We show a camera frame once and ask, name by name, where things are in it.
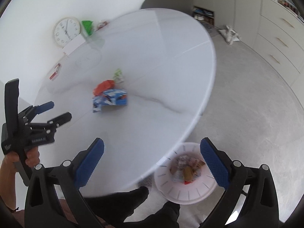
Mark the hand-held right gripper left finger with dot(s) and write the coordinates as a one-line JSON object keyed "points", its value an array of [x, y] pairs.
{"points": [[90, 163]]}

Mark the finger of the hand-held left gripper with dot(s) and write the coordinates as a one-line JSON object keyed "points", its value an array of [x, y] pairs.
{"points": [[46, 105], [61, 118]]}

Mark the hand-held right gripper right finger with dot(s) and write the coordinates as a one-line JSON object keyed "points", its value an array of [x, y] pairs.
{"points": [[215, 163]]}

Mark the brown cardboard piece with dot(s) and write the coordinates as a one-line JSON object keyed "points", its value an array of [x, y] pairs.
{"points": [[188, 172]]}

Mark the red plastic wrapper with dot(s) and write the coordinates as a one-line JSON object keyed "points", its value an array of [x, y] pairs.
{"points": [[187, 182]]}

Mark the crushed clear plastic bottle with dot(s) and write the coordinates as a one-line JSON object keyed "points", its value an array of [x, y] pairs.
{"points": [[181, 161]]}

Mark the white round waste bin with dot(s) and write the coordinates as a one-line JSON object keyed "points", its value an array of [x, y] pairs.
{"points": [[190, 194]]}

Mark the orange paper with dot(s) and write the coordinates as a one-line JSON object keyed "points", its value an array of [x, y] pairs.
{"points": [[103, 86]]}

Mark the blue and white snack bag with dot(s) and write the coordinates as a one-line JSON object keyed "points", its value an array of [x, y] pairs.
{"points": [[111, 98]]}

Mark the green and white wrapper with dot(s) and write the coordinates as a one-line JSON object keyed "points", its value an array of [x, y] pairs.
{"points": [[118, 74]]}

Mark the person's left forearm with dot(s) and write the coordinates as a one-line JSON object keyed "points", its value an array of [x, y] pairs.
{"points": [[7, 185]]}

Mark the person's left hand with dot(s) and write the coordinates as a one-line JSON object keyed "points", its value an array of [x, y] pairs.
{"points": [[32, 158]]}

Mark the red and white small box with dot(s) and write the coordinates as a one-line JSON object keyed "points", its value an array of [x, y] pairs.
{"points": [[55, 72]]}

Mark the white paper card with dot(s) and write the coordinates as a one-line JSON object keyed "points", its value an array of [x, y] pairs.
{"points": [[73, 44]]}

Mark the green plastic bag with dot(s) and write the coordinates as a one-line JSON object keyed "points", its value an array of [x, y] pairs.
{"points": [[87, 27]]}

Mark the red snack packet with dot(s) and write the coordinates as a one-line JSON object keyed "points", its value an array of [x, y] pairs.
{"points": [[102, 25]]}

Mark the white tote bag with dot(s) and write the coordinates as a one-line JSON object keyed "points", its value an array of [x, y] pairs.
{"points": [[229, 34]]}

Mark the beige drawer unit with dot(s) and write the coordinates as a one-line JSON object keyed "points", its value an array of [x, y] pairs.
{"points": [[277, 35]]}

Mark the low shoe shelf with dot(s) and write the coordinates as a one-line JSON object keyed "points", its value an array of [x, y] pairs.
{"points": [[203, 11]]}

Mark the grey chair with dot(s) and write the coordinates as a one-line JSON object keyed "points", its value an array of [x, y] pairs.
{"points": [[166, 1]]}

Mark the beige tall wardrobe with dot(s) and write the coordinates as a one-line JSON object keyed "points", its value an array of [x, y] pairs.
{"points": [[237, 0]]}

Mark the small rack with bottles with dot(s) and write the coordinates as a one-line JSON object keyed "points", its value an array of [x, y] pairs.
{"points": [[287, 3]]}

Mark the round white wall clock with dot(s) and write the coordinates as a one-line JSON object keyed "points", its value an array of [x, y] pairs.
{"points": [[66, 30]]}

